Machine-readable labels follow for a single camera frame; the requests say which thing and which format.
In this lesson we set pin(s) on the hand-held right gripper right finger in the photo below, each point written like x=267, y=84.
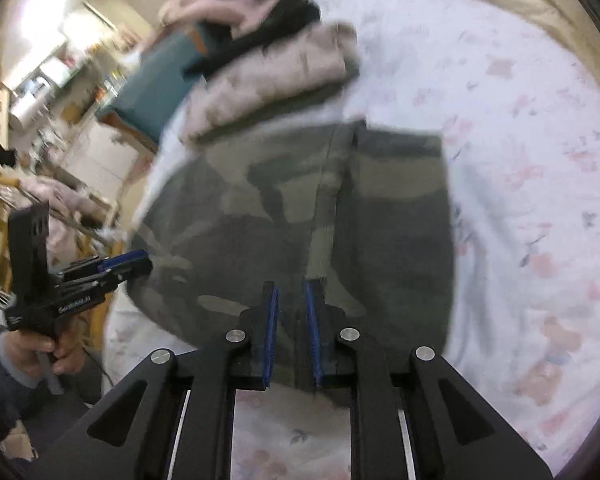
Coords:
x=314, y=330

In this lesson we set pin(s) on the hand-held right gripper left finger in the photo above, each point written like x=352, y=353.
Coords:
x=274, y=330

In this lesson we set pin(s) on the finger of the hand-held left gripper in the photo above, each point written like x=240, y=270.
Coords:
x=110, y=279
x=125, y=259

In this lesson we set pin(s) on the camouflage green pants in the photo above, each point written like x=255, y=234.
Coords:
x=380, y=210

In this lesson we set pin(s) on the person's left forearm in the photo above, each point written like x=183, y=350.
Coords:
x=0, y=395

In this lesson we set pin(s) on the person's left hand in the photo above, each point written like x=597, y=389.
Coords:
x=70, y=345

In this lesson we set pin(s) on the pink hanging clothing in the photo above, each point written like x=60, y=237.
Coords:
x=65, y=195

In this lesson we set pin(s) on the teal cloth with orange edge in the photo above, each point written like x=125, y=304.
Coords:
x=150, y=85

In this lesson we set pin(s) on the pile of folded clothes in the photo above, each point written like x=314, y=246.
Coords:
x=280, y=75

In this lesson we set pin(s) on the white floral bed sheet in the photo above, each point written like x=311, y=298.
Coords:
x=505, y=160

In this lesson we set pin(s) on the pink garment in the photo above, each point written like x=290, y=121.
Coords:
x=205, y=7

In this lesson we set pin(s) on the black garment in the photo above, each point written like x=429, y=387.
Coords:
x=285, y=17

